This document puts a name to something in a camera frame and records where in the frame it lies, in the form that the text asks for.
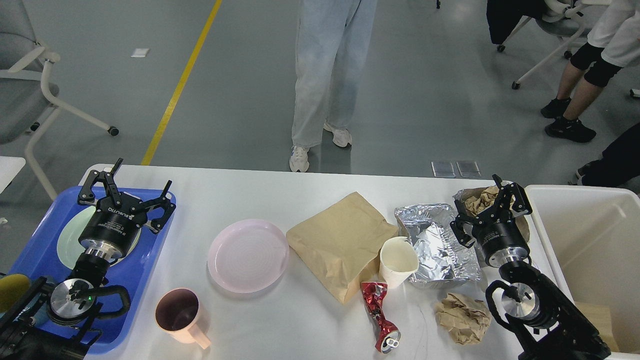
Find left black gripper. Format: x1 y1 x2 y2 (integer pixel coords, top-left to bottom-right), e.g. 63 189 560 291
77 158 177 258

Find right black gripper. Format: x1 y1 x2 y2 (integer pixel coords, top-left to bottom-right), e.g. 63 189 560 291
450 174 533 268

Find pink mug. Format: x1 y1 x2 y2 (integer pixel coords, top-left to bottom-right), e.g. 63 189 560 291
155 287 211 350

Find pink plate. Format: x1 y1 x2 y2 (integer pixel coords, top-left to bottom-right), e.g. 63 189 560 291
206 219 290 294

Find brown paper bag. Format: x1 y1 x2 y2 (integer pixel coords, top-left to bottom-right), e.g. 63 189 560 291
285 192 399 305

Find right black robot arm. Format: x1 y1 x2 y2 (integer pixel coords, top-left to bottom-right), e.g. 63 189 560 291
450 175 611 360

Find foil bowl with paper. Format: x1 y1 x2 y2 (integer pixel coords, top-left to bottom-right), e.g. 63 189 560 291
453 185 530 243

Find crumpled aluminium foil tray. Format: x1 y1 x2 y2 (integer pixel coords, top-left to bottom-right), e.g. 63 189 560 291
394 203 483 289

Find floor outlet plates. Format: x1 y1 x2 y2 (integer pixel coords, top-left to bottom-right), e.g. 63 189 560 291
430 161 482 179

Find green plate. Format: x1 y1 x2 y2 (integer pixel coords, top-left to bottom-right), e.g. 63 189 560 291
56 205 142 270

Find white plastic bin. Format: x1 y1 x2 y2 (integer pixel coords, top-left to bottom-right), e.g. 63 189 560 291
525 185 640 360

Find blue plastic tray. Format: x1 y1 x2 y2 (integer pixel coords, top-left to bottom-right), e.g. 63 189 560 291
0 186 177 355

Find white paper cup upright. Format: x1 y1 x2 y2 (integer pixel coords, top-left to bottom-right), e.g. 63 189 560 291
378 236 419 289

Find crumpled brown paper ball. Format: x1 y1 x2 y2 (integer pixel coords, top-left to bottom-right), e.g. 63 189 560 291
434 292 493 346

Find white side table corner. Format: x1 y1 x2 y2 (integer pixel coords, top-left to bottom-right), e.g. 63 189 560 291
0 155 26 193

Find grey office chair left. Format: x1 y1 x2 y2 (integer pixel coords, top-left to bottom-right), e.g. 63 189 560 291
0 0 119 200

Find teal mug yellow inside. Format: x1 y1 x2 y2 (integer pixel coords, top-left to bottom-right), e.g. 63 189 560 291
0 273 31 313

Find crushed red can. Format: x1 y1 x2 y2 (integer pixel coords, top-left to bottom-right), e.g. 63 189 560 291
359 281 402 354

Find white office chair right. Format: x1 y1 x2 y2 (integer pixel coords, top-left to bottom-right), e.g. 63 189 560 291
486 0 612 91

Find person in black shorts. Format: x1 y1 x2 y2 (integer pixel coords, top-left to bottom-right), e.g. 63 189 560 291
541 0 640 143

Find person in light jeans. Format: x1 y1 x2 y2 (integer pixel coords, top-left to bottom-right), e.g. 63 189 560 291
289 0 377 173

